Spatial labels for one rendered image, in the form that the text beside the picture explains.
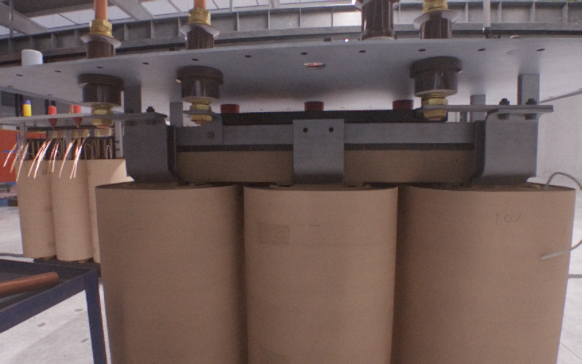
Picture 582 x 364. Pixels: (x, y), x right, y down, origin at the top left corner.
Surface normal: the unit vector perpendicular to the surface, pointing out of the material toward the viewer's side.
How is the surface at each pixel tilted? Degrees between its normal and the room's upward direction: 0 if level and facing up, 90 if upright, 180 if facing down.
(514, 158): 90
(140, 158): 90
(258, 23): 90
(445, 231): 90
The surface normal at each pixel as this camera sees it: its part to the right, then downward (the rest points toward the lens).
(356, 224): 0.13, 0.08
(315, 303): -0.11, 0.08
